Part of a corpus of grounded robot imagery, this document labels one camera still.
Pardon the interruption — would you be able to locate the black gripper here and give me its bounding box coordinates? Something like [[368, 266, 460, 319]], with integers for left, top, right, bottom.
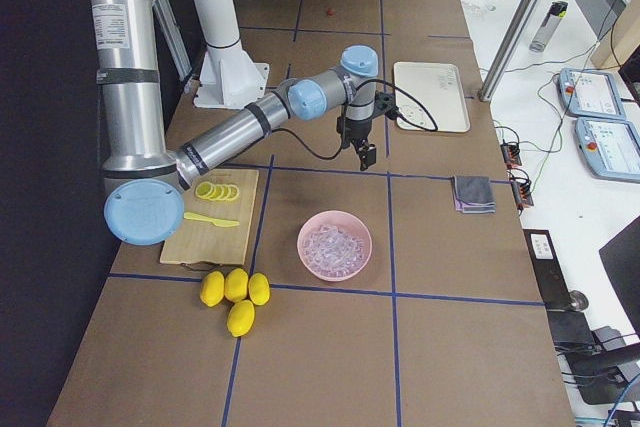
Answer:
[[336, 91, 398, 171]]

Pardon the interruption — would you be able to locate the clear ice cubes pile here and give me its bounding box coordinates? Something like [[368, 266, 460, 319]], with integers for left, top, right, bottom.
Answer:
[[302, 224, 365, 277]]

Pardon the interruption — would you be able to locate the cream bear tray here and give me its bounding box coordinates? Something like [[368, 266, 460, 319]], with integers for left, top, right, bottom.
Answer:
[[393, 62, 470, 133]]

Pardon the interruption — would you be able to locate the pink bowl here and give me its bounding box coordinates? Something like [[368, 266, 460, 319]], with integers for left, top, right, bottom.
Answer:
[[297, 210, 373, 282]]

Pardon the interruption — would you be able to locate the grey folded cloth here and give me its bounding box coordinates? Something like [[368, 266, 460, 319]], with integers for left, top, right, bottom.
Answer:
[[452, 176, 496, 214]]

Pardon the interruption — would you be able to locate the lemon slices row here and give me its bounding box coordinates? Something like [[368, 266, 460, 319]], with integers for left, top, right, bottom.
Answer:
[[195, 181, 240, 202]]

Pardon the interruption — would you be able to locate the wooden cutting board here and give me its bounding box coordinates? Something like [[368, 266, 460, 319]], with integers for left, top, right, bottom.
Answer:
[[160, 169, 259, 266]]

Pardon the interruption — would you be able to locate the whole lemon right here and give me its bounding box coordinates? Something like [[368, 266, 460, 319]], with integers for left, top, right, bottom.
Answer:
[[248, 273, 271, 306]]

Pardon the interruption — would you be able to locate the whole lemon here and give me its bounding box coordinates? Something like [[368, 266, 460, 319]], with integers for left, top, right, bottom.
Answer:
[[248, 273, 271, 306], [226, 299, 256, 337], [224, 268, 249, 303], [199, 271, 225, 307]]

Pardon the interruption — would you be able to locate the whole lemon middle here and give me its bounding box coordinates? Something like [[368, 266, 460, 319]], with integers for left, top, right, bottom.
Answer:
[[224, 268, 249, 303]]

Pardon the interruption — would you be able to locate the yellow plastic knife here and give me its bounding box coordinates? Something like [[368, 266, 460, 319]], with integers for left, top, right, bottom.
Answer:
[[183, 211, 240, 228]]

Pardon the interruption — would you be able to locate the whole lemon far left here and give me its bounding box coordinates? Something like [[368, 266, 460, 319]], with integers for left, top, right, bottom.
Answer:
[[199, 271, 225, 307]]

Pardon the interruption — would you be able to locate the whole lemon front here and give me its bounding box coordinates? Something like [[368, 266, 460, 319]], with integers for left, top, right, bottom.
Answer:
[[226, 299, 256, 337]]

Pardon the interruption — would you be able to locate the upper teach pendant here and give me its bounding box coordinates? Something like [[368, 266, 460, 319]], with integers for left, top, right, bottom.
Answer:
[[558, 68, 626, 120]]

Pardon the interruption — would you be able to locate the teach pendant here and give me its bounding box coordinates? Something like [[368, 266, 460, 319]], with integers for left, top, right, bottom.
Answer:
[[575, 117, 639, 183], [558, 68, 626, 120]]

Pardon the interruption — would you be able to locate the clear water bottle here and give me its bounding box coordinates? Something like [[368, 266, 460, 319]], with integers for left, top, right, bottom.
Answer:
[[529, 1, 568, 52]]

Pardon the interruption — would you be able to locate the lower teach pendant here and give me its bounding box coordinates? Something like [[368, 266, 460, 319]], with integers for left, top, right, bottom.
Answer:
[[575, 117, 639, 183]]

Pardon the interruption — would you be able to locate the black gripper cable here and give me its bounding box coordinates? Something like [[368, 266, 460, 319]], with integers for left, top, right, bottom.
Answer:
[[272, 79, 441, 160]]

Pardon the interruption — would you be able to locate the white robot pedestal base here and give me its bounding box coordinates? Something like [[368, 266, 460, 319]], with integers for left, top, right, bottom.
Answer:
[[193, 0, 269, 109]]

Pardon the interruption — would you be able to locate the aluminium frame post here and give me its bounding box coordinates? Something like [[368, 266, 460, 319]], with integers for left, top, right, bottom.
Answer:
[[478, 0, 540, 102]]

